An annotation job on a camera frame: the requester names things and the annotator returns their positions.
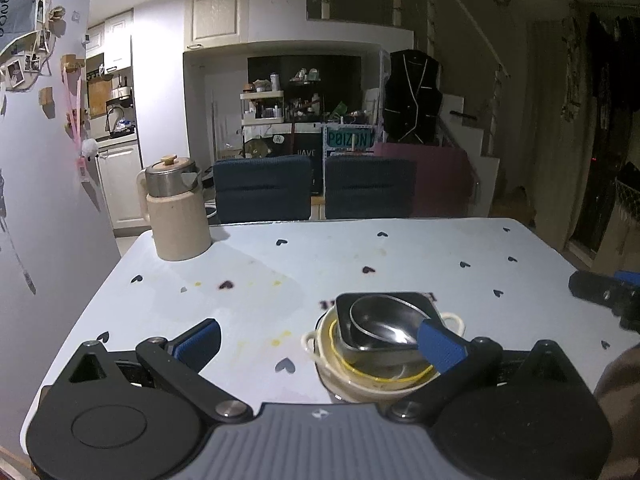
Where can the beige and steel kettle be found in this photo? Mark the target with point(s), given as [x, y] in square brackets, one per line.
[180, 225]

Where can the dark blue chair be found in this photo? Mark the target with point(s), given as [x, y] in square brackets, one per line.
[260, 190]
[370, 185]

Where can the dark hanging clothes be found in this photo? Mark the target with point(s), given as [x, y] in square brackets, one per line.
[610, 70]

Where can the white upper cabinet door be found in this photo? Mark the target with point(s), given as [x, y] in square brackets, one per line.
[217, 15]

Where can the square steel container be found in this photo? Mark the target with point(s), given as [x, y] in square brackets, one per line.
[345, 320]

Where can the white heart print tablecloth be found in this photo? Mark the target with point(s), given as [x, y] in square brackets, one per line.
[250, 280]

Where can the pink ribbon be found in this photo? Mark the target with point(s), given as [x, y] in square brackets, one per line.
[75, 110]

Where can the round steel bowl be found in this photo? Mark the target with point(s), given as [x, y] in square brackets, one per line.
[385, 325]

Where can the teal sign plate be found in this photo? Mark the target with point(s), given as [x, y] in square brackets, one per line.
[348, 140]

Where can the white floral bowl yellow rim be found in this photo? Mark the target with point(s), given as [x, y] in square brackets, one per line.
[395, 373]

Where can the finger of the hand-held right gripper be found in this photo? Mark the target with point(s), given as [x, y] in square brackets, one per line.
[629, 277]
[595, 287]

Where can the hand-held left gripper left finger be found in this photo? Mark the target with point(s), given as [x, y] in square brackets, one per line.
[197, 346]

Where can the person's right forearm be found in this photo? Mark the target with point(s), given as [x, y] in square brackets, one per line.
[620, 410]

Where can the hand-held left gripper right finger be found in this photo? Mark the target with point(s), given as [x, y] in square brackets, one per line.
[440, 346]

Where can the wall photo collage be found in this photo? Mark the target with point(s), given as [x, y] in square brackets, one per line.
[25, 50]

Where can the white storage rack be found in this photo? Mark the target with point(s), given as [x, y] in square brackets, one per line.
[262, 107]

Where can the white kitchen cabinet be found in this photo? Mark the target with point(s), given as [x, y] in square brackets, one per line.
[120, 185]

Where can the black jacket white trim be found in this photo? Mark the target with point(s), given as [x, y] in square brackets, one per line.
[412, 95]

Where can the maroon chair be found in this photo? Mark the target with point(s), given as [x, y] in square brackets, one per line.
[440, 180]

